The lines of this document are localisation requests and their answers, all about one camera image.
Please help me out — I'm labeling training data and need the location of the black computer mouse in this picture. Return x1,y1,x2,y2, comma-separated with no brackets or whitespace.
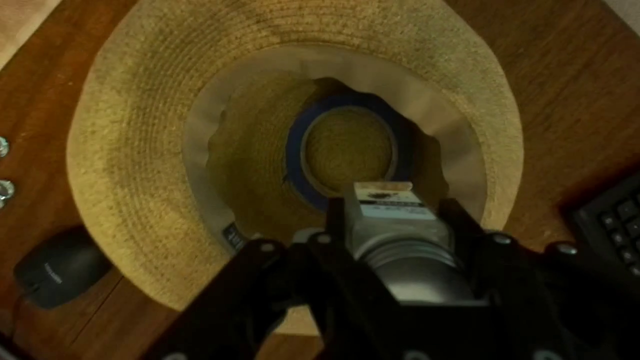
14,226,115,310

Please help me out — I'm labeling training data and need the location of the tan straw hat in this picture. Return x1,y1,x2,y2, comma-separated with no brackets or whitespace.
64,0,526,338

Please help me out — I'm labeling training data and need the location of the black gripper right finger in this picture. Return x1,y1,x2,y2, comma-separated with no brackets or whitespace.
435,198,640,360

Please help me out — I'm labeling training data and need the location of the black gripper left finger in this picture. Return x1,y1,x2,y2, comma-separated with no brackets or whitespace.
142,197,401,360

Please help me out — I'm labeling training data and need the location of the black computer keyboard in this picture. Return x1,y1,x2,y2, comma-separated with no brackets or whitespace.
565,170,640,299

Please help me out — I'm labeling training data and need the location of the glass jar with metal lid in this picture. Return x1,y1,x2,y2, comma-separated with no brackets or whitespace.
341,181,494,309

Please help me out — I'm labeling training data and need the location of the blue tape roll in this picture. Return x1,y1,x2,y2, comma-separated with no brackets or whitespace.
285,93,416,213

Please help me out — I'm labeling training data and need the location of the tan table cloth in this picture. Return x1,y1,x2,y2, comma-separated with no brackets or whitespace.
0,0,64,70

